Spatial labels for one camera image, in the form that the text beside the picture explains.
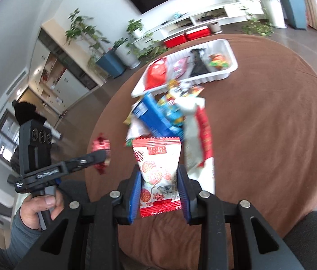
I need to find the blue-grey tall planter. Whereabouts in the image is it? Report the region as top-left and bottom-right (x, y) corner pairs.
(280, 0), (307, 30)

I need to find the blue roll cake package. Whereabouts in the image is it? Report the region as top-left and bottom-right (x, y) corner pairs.
(132, 93), (183, 140)

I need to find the brown tablecloth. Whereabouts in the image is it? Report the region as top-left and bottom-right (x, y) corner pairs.
(85, 34), (317, 269)

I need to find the white red floral snack packet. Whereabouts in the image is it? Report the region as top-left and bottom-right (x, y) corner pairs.
(132, 137), (182, 218)

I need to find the red crinkle-edge snack packet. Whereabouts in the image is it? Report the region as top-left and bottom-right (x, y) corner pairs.
(91, 133), (111, 175)

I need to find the white tv console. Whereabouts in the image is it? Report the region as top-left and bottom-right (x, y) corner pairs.
(143, 0), (265, 41)

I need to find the red storage box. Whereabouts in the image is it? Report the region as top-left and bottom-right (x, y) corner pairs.
(164, 34), (188, 48)
(185, 26), (211, 41)

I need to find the wooden white cabinet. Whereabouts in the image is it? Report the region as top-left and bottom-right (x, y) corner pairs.
(28, 19), (107, 115)

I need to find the blue square planter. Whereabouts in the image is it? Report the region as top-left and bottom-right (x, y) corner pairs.
(96, 50), (126, 78)

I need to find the orange snack packet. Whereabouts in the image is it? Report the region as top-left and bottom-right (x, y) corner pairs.
(208, 53), (230, 70)

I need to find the white red long snack package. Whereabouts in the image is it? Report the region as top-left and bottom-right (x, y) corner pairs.
(175, 96), (215, 194)

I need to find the yellow snack packet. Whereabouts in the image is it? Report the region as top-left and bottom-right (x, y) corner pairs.
(123, 111), (134, 126)

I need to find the white plastic tray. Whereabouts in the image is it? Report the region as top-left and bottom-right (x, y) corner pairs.
(131, 38), (238, 98)

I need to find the black office chair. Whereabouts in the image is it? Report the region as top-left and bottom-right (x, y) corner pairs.
(283, 210), (317, 269)

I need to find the red storage box right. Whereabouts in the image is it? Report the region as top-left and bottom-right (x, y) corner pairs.
(185, 26), (211, 41)

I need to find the left hand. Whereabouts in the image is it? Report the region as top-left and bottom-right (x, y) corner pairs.
(20, 191), (64, 230)

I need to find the cartoon face snack packet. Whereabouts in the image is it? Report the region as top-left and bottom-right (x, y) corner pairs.
(166, 79), (204, 99)

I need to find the white ribbed planter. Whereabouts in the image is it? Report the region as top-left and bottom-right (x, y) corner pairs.
(113, 38), (140, 70)

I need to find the black snack package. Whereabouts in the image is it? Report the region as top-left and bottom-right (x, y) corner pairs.
(190, 48), (209, 77)

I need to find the light blue snack packet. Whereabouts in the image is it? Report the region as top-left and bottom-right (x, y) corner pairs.
(157, 94), (183, 127)

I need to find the small round pot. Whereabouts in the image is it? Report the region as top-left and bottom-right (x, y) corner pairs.
(208, 22), (223, 34)

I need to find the red chip bag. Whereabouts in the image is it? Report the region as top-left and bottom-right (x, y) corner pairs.
(144, 57), (168, 90)

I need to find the pink snack packet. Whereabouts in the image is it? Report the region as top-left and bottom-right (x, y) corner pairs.
(172, 57), (189, 79)

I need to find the white tall planter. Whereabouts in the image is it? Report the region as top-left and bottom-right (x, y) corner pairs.
(261, 0), (286, 29)

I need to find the red storage box left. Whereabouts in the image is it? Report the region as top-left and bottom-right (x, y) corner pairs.
(164, 34), (188, 48)

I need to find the grey sleeved left forearm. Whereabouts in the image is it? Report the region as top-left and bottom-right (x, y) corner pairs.
(0, 205), (41, 269)

